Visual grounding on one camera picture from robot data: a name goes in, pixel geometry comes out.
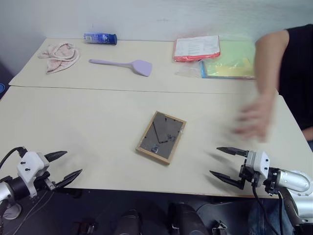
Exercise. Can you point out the wooden picture frame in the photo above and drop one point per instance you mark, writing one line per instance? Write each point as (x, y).
(160, 138)

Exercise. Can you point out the blue plastic bottle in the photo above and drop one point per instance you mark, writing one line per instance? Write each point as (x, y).
(99, 38)

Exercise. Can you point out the dark rounded shape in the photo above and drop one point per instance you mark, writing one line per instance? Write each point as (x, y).
(187, 219)
(128, 222)

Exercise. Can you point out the clear plastic bag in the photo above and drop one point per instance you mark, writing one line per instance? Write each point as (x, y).
(188, 72)

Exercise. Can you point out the purple silicone spatula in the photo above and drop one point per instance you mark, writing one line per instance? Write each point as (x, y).
(141, 67)

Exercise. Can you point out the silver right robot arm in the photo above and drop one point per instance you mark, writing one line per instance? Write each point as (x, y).
(291, 182)

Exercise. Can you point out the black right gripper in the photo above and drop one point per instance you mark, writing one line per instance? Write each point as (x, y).
(245, 175)

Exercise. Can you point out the pink crumpled cloth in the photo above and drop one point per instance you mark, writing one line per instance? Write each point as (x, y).
(61, 55)

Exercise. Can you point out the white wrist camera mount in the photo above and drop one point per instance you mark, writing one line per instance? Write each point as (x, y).
(259, 164)
(30, 162)

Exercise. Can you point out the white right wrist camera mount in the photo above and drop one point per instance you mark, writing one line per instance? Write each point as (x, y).
(259, 164)

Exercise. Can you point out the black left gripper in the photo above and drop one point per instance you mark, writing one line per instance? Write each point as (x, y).
(46, 183)

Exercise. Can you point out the person's bare hand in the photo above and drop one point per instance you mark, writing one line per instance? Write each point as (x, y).
(260, 117)

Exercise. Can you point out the person's blue jeans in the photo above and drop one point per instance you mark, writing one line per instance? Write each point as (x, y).
(269, 220)

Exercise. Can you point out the red paper pack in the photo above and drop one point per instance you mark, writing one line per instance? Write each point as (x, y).
(195, 47)

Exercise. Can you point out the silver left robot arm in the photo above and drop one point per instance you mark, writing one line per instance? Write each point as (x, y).
(14, 187)

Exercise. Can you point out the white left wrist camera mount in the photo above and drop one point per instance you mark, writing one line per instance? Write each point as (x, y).
(30, 162)

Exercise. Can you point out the person's bare forearm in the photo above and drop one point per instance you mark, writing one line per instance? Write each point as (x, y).
(269, 61)

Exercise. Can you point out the green yellow paper pack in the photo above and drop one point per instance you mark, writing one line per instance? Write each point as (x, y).
(232, 61)

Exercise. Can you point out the blue round object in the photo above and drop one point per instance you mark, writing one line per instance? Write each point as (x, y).
(1, 88)

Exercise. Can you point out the person's black shirt torso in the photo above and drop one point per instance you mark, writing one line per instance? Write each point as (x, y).
(298, 73)

